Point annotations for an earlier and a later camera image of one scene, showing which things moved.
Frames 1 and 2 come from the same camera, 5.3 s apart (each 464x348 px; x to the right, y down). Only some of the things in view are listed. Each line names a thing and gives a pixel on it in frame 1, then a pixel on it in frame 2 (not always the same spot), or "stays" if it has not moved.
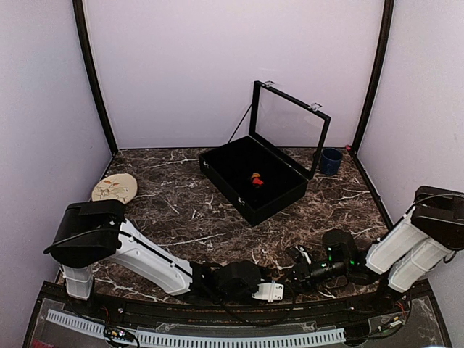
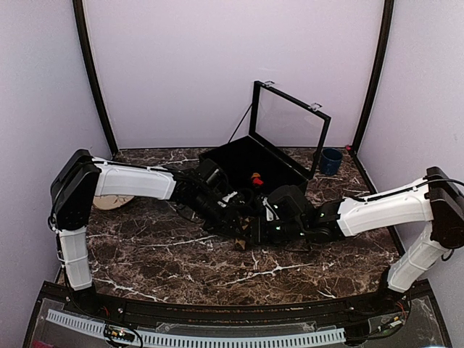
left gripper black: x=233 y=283 to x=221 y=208
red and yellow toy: x=256 y=180 stays
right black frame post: x=388 y=17 stays
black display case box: x=263 y=172 stays
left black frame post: x=87 y=46 stays
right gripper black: x=299 y=268 to x=259 y=232
